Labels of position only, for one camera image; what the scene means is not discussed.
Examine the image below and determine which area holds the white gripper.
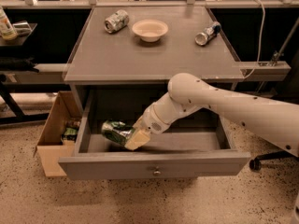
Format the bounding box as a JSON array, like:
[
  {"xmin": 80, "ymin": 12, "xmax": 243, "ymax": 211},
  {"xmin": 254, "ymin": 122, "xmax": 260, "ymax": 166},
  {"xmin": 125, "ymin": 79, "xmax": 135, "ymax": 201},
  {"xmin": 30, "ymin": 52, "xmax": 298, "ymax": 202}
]
[{"xmin": 124, "ymin": 105, "xmax": 170, "ymax": 150}]

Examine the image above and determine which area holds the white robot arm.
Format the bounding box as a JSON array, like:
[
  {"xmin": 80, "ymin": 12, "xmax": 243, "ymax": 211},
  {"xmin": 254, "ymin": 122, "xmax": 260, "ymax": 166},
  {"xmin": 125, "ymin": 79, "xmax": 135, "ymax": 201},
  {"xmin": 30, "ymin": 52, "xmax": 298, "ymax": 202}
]
[{"xmin": 125, "ymin": 73, "xmax": 299, "ymax": 156}]

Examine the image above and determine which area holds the round metal drawer knob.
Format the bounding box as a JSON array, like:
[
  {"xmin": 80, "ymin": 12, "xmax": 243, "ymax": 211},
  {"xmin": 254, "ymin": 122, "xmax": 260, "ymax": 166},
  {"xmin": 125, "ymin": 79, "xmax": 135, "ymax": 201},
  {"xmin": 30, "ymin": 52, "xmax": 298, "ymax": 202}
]
[{"xmin": 152, "ymin": 167, "xmax": 161, "ymax": 176}]

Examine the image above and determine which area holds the grey open top drawer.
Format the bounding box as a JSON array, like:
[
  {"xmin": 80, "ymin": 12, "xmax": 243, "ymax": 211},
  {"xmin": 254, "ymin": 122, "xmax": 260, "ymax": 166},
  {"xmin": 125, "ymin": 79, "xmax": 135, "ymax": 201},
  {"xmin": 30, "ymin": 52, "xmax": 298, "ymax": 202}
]
[{"xmin": 59, "ymin": 88, "xmax": 250, "ymax": 180}]

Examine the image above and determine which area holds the silver green can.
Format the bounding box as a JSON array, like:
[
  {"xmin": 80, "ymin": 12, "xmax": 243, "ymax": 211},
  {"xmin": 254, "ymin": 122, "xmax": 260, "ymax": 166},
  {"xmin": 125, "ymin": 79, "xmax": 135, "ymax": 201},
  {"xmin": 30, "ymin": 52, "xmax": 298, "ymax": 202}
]
[{"xmin": 105, "ymin": 9, "xmax": 129, "ymax": 34}]

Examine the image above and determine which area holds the green packet in box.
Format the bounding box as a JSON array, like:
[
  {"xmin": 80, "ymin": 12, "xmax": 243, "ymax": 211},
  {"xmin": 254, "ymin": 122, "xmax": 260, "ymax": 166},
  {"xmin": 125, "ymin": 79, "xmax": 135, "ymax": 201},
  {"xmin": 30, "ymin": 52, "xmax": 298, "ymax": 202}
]
[{"xmin": 61, "ymin": 128, "xmax": 78, "ymax": 141}]

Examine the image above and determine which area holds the grey cabinet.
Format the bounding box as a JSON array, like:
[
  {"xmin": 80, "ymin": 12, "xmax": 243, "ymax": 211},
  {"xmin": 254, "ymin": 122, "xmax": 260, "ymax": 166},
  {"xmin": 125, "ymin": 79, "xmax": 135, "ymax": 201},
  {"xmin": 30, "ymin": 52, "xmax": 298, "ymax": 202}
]
[{"xmin": 64, "ymin": 6, "xmax": 243, "ymax": 106}]

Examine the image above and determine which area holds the cardboard box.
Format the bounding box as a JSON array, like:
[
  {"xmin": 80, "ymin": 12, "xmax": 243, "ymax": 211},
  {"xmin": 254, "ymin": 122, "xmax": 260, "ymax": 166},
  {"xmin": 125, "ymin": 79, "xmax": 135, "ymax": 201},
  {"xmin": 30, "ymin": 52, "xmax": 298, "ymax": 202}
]
[{"xmin": 36, "ymin": 91, "xmax": 81, "ymax": 177}]

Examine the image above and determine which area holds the white bowl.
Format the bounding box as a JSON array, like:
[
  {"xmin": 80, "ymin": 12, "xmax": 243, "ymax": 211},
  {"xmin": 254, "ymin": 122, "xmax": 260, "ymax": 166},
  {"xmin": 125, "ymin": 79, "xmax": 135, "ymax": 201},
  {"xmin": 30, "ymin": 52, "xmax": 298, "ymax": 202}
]
[{"xmin": 132, "ymin": 20, "xmax": 168, "ymax": 43}]

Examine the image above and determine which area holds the black office chair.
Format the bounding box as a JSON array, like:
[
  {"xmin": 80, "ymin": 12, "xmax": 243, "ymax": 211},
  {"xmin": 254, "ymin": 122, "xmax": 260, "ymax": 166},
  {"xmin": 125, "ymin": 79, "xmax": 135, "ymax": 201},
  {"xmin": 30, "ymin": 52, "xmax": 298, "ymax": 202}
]
[{"xmin": 249, "ymin": 151, "xmax": 292, "ymax": 172}]

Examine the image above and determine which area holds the crumpled foil wrapper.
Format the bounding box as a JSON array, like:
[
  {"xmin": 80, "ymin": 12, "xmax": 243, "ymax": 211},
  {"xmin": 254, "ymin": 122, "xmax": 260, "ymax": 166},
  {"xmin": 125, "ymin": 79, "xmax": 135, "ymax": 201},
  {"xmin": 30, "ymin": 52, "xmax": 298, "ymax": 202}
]
[{"xmin": 13, "ymin": 21, "xmax": 32, "ymax": 36}]

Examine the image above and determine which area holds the white bottle on shelf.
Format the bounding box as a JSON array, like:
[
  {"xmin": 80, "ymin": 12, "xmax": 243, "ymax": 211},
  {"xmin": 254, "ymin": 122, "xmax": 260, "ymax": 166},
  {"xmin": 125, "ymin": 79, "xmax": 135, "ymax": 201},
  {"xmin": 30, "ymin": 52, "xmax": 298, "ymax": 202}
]
[{"xmin": 0, "ymin": 7, "xmax": 17, "ymax": 40}]

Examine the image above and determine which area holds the white cable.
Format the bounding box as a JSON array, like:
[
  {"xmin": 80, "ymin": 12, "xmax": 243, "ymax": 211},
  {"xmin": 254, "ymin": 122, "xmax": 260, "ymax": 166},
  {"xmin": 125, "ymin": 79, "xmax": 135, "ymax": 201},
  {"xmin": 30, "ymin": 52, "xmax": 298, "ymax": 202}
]
[{"xmin": 243, "ymin": 0, "xmax": 266, "ymax": 80}]

